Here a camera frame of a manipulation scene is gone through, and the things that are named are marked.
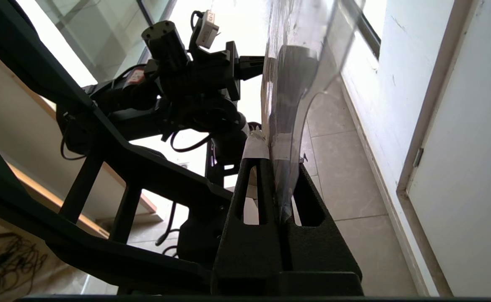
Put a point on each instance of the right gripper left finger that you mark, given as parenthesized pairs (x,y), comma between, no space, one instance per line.
(245,247)

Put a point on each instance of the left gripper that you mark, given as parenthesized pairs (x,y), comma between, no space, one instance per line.
(216,75)

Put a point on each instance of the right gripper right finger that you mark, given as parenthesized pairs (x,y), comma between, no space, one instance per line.
(325,256)

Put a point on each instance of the inspection card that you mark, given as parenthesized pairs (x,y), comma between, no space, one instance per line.
(289,84)

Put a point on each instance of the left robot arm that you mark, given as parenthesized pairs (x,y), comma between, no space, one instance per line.
(195,113)

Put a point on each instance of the white cabinet door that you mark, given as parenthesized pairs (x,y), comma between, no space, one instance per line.
(467,167)

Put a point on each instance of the pale wooden table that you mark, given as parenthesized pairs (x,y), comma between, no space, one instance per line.
(14,126)

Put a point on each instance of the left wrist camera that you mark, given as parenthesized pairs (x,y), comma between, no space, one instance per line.
(206,30)

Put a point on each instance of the dark window frame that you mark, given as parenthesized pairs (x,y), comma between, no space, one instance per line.
(365,29)

